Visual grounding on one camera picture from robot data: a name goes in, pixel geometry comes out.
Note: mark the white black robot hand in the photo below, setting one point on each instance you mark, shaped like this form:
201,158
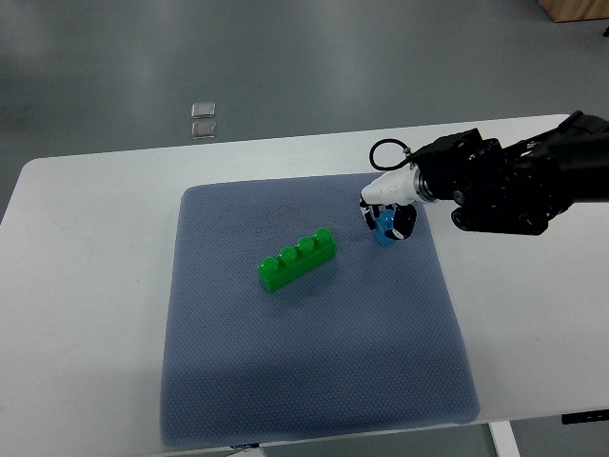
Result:
397,190

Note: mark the black table control panel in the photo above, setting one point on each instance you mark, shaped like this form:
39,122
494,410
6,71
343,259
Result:
585,417

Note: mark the white table leg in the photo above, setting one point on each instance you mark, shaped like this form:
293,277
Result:
504,439

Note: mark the wooden box corner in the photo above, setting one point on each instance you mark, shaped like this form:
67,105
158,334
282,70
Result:
561,11

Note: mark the blue grey mesh mat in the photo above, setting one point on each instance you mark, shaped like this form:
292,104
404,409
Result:
366,341

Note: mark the long green toy block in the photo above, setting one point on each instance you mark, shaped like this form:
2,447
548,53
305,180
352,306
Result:
292,262

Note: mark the small blue toy block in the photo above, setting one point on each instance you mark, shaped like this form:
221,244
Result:
383,225

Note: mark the upper metal floor plate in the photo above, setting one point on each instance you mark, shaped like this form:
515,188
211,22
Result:
203,110

